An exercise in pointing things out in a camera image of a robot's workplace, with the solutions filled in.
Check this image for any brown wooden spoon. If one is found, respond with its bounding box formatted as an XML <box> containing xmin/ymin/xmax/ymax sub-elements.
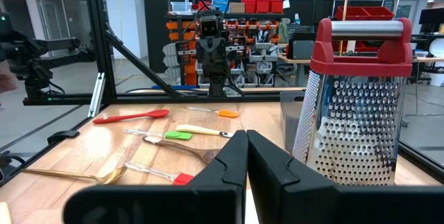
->
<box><xmin>142</xmin><ymin>135</ymin><xmax>223</xmax><ymax>165</ymax></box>

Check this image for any blue plastic tub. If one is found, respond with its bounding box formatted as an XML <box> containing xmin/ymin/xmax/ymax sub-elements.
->
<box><xmin>151</xmin><ymin>84</ymin><xmax>209</xmax><ymax>91</ymax></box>

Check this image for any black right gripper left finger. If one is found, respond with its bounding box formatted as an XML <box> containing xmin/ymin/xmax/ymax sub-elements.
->
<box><xmin>63</xmin><ymin>130</ymin><xmax>249</xmax><ymax>224</ymax></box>

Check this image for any black table edge clamp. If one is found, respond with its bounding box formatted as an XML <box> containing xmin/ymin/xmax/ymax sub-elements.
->
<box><xmin>46</xmin><ymin>130</ymin><xmax>80</xmax><ymax>146</ymax></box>

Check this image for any red silicone spoon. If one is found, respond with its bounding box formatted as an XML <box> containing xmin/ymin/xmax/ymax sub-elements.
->
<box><xmin>92</xmin><ymin>109</ymin><xmax>171</xmax><ymax>125</ymax></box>

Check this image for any parts rack with orange bins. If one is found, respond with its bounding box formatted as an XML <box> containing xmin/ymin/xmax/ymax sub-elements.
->
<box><xmin>162</xmin><ymin>0</ymin><xmax>289</xmax><ymax>89</ymax></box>

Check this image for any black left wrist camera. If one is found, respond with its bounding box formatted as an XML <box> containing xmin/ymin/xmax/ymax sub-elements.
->
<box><xmin>199</xmin><ymin>10</ymin><xmax>225</xmax><ymax>40</ymax></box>

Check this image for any large red storage bin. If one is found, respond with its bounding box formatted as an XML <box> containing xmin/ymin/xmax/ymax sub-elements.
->
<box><xmin>334</xmin><ymin>6</ymin><xmax>370</xmax><ymax>21</ymax></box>
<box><xmin>362</xmin><ymin>6</ymin><xmax>395</xmax><ymax>21</ymax></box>

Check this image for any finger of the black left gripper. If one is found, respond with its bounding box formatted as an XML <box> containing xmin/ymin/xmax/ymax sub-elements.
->
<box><xmin>203</xmin><ymin>42</ymin><xmax>213</xmax><ymax>76</ymax></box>
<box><xmin>212</xmin><ymin>42</ymin><xmax>222</xmax><ymax>76</ymax></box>

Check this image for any gold metal spoon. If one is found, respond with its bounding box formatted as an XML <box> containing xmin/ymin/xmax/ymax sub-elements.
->
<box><xmin>21</xmin><ymin>166</ymin><xmax>128</xmax><ymax>186</ymax></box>

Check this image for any grey translucent plastic bin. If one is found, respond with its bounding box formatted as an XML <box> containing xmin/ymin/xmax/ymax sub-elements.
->
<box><xmin>279</xmin><ymin>90</ymin><xmax>307</xmax><ymax>154</ymax></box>

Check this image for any small red storage bin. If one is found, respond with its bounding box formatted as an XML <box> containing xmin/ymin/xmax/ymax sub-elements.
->
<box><xmin>269</xmin><ymin>0</ymin><xmax>284</xmax><ymax>14</ymax></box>
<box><xmin>255</xmin><ymin>0</ymin><xmax>271</xmax><ymax>14</ymax></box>
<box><xmin>241</xmin><ymin>0</ymin><xmax>257</xmax><ymax>14</ymax></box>

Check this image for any green spatula clear handle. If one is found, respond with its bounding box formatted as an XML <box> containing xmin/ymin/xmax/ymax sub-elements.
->
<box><xmin>123</xmin><ymin>128</ymin><xmax>193</xmax><ymax>141</ymax></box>

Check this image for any orange spatula clear handle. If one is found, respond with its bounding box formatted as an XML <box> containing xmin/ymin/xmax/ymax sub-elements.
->
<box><xmin>185</xmin><ymin>105</ymin><xmax>240</xmax><ymax>119</ymax></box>

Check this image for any brown cardboard box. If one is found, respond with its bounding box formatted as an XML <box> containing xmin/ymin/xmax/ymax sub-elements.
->
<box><xmin>230</xmin><ymin>1</ymin><xmax>246</xmax><ymax>14</ymax></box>

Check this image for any silver frame bracket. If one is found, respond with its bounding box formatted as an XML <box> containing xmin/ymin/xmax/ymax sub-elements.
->
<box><xmin>87</xmin><ymin>72</ymin><xmax>106</xmax><ymax>119</ymax></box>

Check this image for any steel box grater red handle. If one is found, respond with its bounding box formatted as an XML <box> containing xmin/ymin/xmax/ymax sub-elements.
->
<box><xmin>292</xmin><ymin>17</ymin><xmax>413</xmax><ymax>187</ymax></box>

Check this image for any yellow hanging cord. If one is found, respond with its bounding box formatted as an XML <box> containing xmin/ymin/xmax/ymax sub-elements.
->
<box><xmin>339</xmin><ymin>0</ymin><xmax>352</xmax><ymax>57</ymax></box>

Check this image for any blue sign box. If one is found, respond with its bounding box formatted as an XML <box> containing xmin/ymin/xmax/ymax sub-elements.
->
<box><xmin>212</xmin><ymin>0</ymin><xmax>231</xmax><ymax>12</ymax></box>

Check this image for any clear plastic tub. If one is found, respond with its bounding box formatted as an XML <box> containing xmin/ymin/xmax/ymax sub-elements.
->
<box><xmin>169</xmin><ymin>1</ymin><xmax>194</xmax><ymax>15</ymax></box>

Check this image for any red spatula clear handle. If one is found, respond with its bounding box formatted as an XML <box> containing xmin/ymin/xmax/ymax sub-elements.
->
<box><xmin>123</xmin><ymin>162</ymin><xmax>195</xmax><ymax>187</ymax></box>

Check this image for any black grey desktop device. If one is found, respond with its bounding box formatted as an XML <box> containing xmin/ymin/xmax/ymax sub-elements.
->
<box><xmin>286</xmin><ymin>31</ymin><xmax>317</xmax><ymax>60</ymax></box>

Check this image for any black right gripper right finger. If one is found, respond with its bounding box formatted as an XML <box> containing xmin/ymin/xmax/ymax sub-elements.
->
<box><xmin>246</xmin><ymin>129</ymin><xmax>444</xmax><ymax>224</ymax></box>

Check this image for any wooden background desk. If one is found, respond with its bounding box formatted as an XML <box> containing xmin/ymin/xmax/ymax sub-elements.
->
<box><xmin>277</xmin><ymin>53</ymin><xmax>444</xmax><ymax>66</ymax></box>

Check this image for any black aluminium table frame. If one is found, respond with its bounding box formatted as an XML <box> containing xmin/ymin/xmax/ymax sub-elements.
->
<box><xmin>0</xmin><ymin>0</ymin><xmax>444</xmax><ymax>187</ymax></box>

